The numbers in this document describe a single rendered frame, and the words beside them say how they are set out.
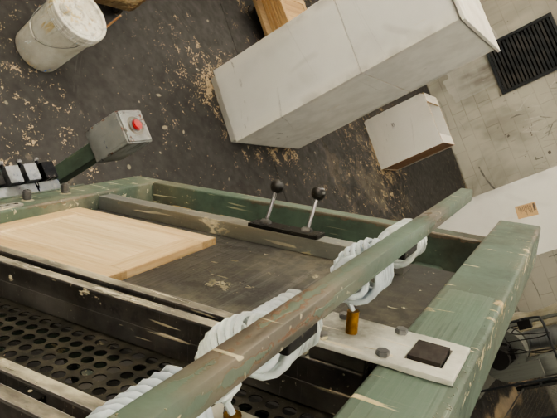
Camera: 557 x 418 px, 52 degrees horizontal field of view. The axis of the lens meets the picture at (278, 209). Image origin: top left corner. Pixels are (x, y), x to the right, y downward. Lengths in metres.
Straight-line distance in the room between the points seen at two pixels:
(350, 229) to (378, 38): 2.16
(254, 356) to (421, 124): 5.94
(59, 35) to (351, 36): 1.71
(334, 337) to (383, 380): 0.10
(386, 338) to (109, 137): 1.44
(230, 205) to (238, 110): 2.32
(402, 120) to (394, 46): 2.82
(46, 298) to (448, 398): 0.69
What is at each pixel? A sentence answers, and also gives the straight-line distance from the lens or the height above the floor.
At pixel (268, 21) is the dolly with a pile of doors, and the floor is 0.13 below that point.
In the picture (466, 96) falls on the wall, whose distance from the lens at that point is 9.54.
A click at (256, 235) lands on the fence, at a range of 1.49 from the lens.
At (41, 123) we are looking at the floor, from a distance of 3.07.
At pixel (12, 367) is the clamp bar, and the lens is 0.77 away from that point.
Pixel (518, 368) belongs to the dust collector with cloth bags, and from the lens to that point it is 6.47.
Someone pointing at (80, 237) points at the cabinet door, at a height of 1.09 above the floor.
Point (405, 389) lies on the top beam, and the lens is 0.67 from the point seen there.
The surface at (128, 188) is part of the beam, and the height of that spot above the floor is 0.90.
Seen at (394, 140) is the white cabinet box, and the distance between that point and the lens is 6.36.
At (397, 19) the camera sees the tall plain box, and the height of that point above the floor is 1.40.
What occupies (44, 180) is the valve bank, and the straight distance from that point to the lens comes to 1.94.
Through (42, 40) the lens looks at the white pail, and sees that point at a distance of 3.09.
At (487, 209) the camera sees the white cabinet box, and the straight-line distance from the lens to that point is 4.85.
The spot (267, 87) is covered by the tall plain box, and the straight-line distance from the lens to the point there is 3.97.
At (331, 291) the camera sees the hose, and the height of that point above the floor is 1.98.
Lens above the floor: 2.21
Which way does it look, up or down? 31 degrees down
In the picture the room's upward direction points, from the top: 66 degrees clockwise
